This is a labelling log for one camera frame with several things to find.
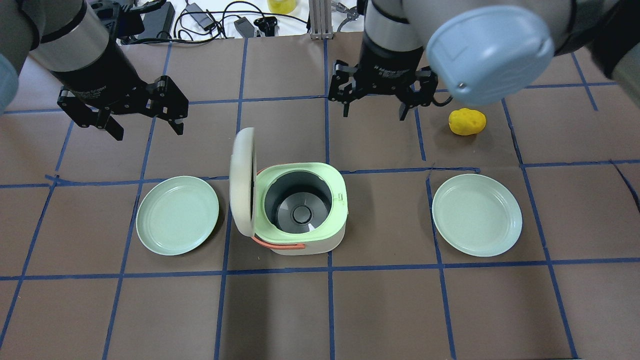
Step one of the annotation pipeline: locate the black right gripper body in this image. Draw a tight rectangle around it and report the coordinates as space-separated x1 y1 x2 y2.
350 47 425 98

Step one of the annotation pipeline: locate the yellow container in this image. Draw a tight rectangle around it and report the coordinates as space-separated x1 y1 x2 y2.
266 0 297 15

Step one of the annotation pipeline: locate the yellow toy potato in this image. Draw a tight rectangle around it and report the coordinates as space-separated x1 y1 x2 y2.
448 108 488 136

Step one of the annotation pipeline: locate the black cable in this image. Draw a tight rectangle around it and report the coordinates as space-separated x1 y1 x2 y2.
120 0 308 46

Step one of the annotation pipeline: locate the pale green plate right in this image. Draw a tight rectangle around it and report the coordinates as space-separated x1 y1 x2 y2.
432 173 523 258

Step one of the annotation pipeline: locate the pale green plate left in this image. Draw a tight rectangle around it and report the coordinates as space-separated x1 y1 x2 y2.
135 175 220 256

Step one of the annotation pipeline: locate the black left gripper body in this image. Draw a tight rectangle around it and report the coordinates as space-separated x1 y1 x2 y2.
56 70 158 121

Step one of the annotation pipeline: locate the aluminium frame post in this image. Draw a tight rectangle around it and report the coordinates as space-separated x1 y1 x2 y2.
308 0 334 40

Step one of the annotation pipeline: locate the small black power brick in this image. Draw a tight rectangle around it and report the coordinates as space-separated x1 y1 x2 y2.
233 17 257 38

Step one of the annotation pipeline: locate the black power adapter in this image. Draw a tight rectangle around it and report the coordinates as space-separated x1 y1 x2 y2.
138 2 175 39

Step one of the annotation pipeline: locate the pale green plate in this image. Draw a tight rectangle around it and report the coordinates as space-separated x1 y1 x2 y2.
432 173 523 258
135 175 220 256

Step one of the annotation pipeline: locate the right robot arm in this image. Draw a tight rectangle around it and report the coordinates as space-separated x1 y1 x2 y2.
327 0 639 120

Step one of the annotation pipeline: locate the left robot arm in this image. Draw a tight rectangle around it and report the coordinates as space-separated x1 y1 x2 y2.
1 0 233 141

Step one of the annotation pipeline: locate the white and green rice cooker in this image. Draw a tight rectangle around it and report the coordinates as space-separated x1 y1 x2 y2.
229 127 349 256

